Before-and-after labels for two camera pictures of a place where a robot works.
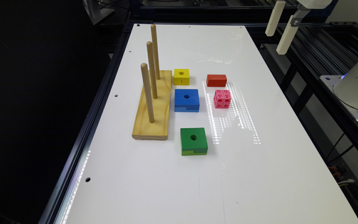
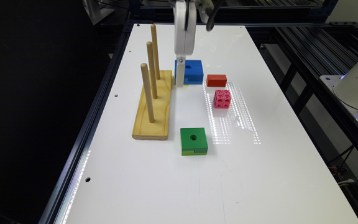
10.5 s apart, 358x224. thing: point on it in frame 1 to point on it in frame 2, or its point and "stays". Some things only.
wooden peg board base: [144, 129] stays
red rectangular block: [216, 80] stays
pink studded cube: [222, 99] stays
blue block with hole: [186, 100] to [193, 72]
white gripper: [278, 10] to [184, 41]
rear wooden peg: [153, 37] stays
